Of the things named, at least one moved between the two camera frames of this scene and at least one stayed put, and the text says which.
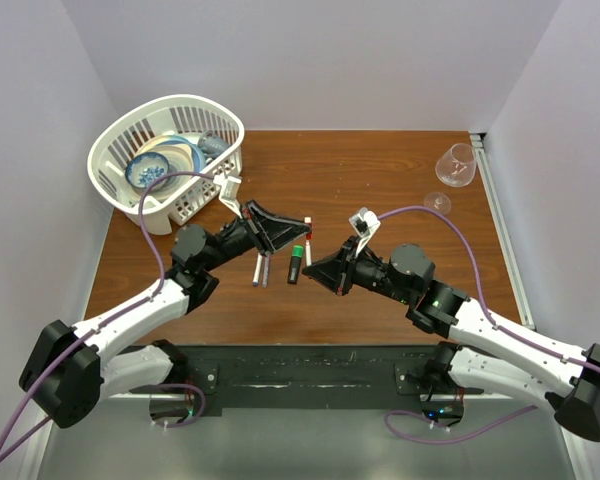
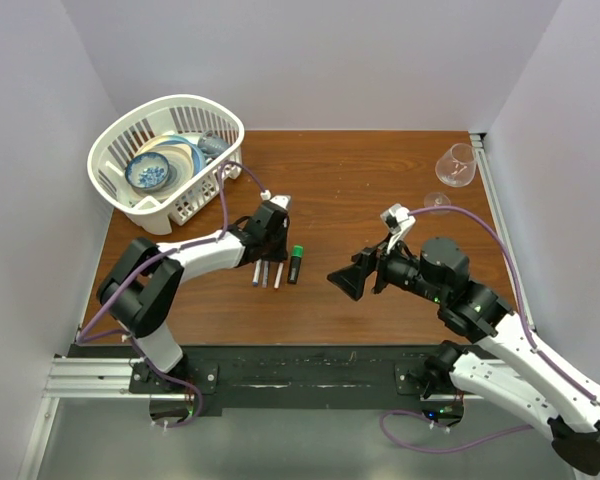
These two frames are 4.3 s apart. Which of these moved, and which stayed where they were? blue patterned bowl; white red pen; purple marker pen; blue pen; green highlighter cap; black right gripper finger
Moved: white red pen; black right gripper finger
Stayed: blue patterned bowl; green highlighter cap; blue pen; purple marker pen
